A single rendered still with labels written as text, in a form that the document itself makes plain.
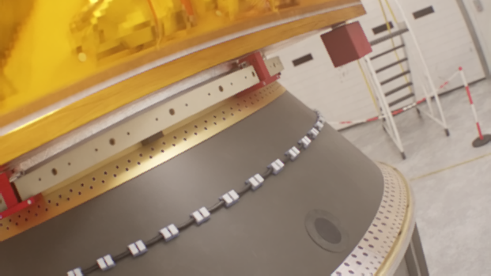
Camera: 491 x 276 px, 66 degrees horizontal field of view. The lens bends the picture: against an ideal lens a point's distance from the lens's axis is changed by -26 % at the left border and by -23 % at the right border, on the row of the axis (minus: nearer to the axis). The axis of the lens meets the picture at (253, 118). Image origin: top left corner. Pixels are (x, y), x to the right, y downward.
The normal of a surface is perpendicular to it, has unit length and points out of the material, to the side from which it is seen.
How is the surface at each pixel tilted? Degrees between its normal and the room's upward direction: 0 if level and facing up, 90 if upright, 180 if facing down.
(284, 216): 62
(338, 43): 90
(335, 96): 90
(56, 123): 90
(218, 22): 96
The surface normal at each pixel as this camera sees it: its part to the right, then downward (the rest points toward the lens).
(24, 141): 0.71, -0.26
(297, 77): -0.55, 0.32
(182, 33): 0.80, 0.00
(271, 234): 0.37, -0.62
